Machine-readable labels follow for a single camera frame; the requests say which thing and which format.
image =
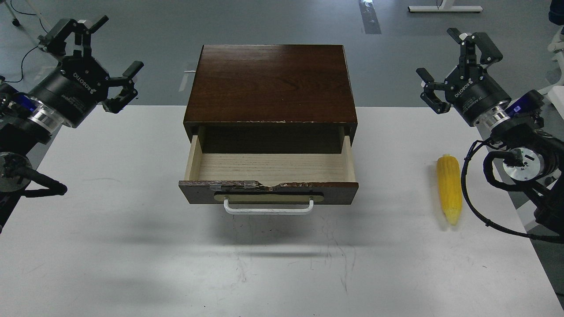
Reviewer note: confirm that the white chair frame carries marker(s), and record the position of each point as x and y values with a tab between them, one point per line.
556	46

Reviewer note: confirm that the yellow corn cob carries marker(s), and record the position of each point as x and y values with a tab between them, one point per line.
449	187

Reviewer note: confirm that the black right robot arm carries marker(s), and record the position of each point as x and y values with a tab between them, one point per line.
521	152

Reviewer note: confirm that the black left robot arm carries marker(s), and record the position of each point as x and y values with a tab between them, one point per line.
26	122

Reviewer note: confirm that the wooden drawer with white handle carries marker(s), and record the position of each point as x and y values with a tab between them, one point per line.
252	165

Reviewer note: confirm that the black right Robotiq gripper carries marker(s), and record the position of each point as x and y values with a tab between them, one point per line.
475	91

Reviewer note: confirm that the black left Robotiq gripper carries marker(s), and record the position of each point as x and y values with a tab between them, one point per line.
70	94

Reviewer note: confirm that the white desk leg base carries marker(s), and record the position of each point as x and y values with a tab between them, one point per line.
445	6

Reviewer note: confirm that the dark wooden drawer cabinet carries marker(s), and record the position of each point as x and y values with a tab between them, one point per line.
293	98

